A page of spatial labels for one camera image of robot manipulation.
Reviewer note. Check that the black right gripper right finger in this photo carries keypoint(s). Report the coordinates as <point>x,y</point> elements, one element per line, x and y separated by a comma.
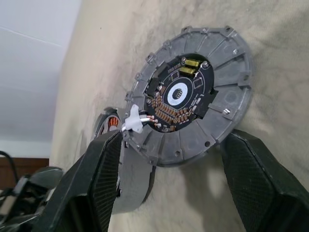
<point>260,191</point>

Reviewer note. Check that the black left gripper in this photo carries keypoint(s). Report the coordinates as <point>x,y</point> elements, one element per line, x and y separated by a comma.
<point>21,205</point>

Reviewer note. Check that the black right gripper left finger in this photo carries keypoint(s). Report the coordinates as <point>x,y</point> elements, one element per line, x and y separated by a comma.
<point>82,188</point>

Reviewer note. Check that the grey motor housing copper windings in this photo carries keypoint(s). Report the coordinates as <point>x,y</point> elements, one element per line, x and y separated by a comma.
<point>135,183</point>

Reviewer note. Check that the grey motor lid circuit board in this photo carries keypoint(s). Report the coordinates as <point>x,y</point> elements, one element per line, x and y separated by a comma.
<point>227,96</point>

